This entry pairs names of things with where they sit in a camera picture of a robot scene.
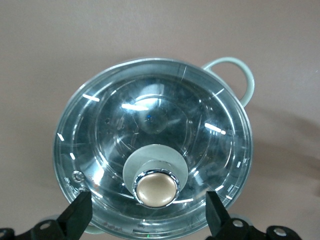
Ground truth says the steel pot with grey handles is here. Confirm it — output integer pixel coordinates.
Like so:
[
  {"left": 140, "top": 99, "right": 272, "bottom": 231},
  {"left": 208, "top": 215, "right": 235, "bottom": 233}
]
[{"left": 51, "top": 56, "right": 256, "bottom": 238}]

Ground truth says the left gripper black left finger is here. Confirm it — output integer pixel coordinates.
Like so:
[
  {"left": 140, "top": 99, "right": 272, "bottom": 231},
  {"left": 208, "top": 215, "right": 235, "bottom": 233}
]
[{"left": 0, "top": 190, "right": 94, "bottom": 240}]

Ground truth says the glass lid with gold knob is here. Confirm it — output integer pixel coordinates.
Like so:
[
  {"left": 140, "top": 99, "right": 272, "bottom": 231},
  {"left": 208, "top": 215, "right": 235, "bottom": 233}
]
[{"left": 52, "top": 58, "right": 253, "bottom": 238}]

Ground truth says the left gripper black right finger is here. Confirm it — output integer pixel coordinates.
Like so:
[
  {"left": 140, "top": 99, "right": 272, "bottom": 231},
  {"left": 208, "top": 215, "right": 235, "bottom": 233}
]
[{"left": 205, "top": 190, "right": 302, "bottom": 240}]

